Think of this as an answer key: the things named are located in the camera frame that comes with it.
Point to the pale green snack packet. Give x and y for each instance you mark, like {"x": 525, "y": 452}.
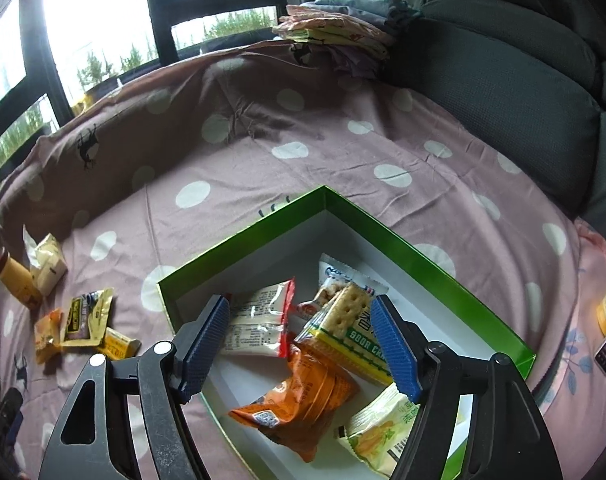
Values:
{"x": 378, "y": 430}

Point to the yellow cracker packet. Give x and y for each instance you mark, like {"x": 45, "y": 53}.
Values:
{"x": 118, "y": 345}

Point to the orange rice snack packet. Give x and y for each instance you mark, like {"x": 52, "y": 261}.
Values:
{"x": 48, "y": 335}

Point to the grey padded headboard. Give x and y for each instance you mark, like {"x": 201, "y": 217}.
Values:
{"x": 508, "y": 85}

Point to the window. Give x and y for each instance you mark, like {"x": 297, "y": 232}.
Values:
{"x": 108, "y": 35}

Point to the gold and black snack packet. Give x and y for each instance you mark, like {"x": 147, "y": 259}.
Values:
{"x": 88, "y": 317}

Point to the pink floral blanket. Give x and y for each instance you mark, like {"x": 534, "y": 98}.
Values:
{"x": 583, "y": 320}

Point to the green cardboard box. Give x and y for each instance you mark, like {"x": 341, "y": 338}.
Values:
{"x": 433, "y": 290}

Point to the white snack packet red edges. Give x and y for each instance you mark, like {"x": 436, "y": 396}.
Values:
{"x": 258, "y": 322}

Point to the soda cracker packet green label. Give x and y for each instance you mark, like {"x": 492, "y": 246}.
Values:
{"x": 345, "y": 332}

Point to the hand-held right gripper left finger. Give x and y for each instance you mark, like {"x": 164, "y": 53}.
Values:
{"x": 205, "y": 350}

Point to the black device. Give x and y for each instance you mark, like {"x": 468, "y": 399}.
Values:
{"x": 5, "y": 412}

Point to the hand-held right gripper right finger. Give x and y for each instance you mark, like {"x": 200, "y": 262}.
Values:
{"x": 395, "y": 350}

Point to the white and blue snack packet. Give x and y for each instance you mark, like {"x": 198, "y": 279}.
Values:
{"x": 340, "y": 275}

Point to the beige tissue pack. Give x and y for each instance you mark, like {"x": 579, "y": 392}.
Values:
{"x": 48, "y": 262}

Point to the stack of folded clothes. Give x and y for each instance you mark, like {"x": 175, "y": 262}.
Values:
{"x": 333, "y": 35}

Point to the orange snack bag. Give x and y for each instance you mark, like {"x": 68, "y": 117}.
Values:
{"x": 303, "y": 400}

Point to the yellow bear bottle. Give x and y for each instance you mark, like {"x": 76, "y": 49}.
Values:
{"x": 18, "y": 280}

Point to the pink dotted bed sheet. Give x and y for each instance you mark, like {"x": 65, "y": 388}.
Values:
{"x": 283, "y": 125}

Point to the blue folded cloth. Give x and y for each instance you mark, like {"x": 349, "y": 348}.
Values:
{"x": 363, "y": 2}

